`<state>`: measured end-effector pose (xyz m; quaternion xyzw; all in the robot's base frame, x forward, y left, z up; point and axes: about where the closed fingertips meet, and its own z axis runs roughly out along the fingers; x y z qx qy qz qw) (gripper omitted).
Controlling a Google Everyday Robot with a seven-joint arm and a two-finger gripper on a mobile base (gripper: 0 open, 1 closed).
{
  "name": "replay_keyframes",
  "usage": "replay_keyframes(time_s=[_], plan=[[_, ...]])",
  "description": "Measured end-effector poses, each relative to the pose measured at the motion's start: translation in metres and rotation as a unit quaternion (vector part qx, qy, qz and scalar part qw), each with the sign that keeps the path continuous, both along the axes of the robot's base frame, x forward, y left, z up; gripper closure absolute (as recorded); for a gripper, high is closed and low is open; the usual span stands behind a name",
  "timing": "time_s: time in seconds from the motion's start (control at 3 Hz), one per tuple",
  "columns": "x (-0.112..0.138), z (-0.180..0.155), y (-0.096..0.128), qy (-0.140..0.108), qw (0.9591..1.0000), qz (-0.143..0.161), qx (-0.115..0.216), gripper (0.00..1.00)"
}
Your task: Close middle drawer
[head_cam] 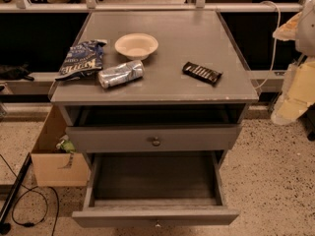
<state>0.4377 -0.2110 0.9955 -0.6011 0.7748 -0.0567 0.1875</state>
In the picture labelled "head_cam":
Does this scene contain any white hanging cable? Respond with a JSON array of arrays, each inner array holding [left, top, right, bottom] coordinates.
[[253, 0, 283, 90]]

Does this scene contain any crushed silver soda can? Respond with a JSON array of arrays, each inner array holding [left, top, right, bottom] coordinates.
[[97, 60, 144, 89]]

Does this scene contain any blue chip bag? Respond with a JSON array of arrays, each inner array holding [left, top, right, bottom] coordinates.
[[55, 39, 107, 81]]

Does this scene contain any grey wooden drawer cabinet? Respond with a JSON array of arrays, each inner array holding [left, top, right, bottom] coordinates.
[[49, 9, 260, 155]]

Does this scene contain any dark chocolate bar wrapper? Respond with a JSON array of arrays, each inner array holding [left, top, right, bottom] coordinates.
[[182, 62, 222, 86]]

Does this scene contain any black floor cable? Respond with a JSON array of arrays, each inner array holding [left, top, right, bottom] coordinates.
[[0, 152, 60, 236]]

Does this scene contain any cardboard box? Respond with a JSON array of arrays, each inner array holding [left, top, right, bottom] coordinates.
[[31, 106, 90, 187]]

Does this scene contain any green item in box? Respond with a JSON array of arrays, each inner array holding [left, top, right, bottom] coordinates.
[[56, 135, 76, 153]]

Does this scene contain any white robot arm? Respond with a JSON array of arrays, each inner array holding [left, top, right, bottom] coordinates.
[[271, 0, 315, 125]]

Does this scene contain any black floor bar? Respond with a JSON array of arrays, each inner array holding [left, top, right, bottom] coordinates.
[[0, 154, 32, 236]]

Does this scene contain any white paper bowl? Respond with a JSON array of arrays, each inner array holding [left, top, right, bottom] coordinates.
[[115, 33, 158, 60]]

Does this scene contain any black bag on ledge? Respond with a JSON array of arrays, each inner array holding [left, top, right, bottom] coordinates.
[[0, 64, 34, 81]]

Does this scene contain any grey top drawer with knob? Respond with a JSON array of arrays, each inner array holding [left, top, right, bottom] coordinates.
[[66, 125, 241, 153]]

